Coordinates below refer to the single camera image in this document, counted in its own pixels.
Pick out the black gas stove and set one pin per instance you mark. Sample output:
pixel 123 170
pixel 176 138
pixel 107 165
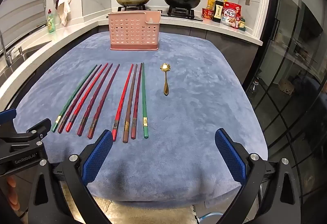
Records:
pixel 180 13

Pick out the green yellow small container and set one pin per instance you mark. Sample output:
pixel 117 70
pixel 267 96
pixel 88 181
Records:
pixel 242 24

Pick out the blue plush mat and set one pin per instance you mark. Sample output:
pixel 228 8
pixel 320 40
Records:
pixel 194 116

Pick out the white window blinds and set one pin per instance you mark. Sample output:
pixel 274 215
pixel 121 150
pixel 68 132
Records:
pixel 23 4

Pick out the white hanging towel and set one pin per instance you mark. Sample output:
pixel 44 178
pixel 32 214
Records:
pixel 64 2

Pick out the green dish soap bottle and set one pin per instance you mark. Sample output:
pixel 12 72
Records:
pixel 51 23

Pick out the row of lacquered chopsticks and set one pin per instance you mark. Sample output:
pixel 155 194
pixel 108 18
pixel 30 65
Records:
pixel 76 96

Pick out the black framed glass door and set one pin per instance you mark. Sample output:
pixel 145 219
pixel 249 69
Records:
pixel 293 60

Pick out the dark soy sauce bottle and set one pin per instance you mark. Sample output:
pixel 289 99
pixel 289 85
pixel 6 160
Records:
pixel 218 12

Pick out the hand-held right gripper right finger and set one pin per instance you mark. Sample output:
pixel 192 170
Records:
pixel 230 157

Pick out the pink perforated utensil holder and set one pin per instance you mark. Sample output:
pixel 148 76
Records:
pixel 132 35

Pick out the person's left hand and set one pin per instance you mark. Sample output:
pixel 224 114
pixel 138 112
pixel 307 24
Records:
pixel 11 190

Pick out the gold flower spoon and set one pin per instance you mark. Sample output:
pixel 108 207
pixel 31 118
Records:
pixel 166 82

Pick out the dark red chopstick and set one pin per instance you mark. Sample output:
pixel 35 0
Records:
pixel 82 96
pixel 137 100

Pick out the maroon twisted chopstick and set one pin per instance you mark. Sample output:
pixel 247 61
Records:
pixel 105 99
pixel 97 97

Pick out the clear plastic bottle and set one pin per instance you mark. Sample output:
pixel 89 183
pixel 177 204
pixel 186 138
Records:
pixel 255 90

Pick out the chrome faucet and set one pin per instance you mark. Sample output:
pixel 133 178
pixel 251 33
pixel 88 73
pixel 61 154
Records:
pixel 6 53

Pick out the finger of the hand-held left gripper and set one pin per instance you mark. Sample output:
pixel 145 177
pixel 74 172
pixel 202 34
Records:
pixel 7 114
pixel 35 128

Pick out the red seasoning packet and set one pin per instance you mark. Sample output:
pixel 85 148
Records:
pixel 207 14

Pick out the green chopstick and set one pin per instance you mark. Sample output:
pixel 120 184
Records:
pixel 144 100

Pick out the brown chopstick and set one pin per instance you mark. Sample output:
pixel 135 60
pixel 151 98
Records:
pixel 131 101

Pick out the steel kitchen sink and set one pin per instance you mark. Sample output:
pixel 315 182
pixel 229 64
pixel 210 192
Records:
pixel 30 50

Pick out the yellow seasoning packet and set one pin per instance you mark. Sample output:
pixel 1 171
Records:
pixel 210 4

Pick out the red white cereal bag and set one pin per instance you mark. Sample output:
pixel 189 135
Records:
pixel 231 16

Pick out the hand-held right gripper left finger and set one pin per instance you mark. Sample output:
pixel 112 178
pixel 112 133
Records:
pixel 97 160

